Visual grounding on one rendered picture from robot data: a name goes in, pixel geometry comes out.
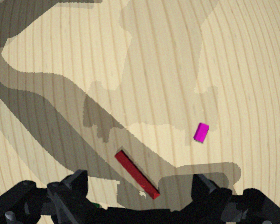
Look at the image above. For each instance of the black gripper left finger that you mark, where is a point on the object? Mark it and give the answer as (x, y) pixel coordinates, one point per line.
(65, 205)

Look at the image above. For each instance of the small magenta block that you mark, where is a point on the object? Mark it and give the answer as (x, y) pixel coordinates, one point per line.
(201, 132)

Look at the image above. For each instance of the dark red rod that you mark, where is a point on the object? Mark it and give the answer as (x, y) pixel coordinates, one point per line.
(139, 177)

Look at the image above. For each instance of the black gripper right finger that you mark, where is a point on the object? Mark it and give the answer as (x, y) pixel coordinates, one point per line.
(253, 207)

